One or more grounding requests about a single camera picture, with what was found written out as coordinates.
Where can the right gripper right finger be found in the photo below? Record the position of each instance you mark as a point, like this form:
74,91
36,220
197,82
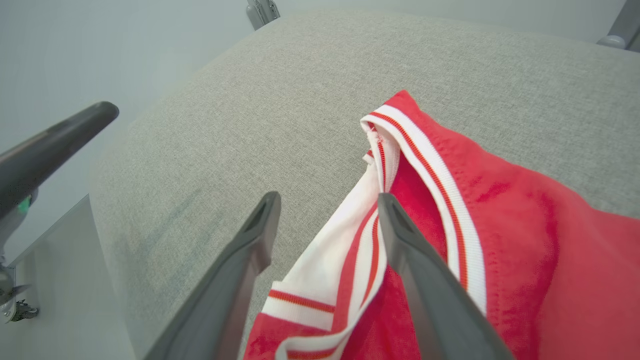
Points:
445,320

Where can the grey round-ended post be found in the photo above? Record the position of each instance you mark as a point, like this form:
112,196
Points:
625,25

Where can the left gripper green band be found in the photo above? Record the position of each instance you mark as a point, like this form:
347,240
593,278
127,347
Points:
7,250

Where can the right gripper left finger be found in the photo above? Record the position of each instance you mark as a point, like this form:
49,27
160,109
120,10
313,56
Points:
220,310

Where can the grey metal bracket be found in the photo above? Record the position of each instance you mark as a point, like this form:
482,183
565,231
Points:
261,12

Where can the grey fabric sofa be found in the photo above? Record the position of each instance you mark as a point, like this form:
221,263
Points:
275,125

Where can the red shirt white striped sleeves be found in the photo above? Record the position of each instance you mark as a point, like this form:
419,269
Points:
525,225

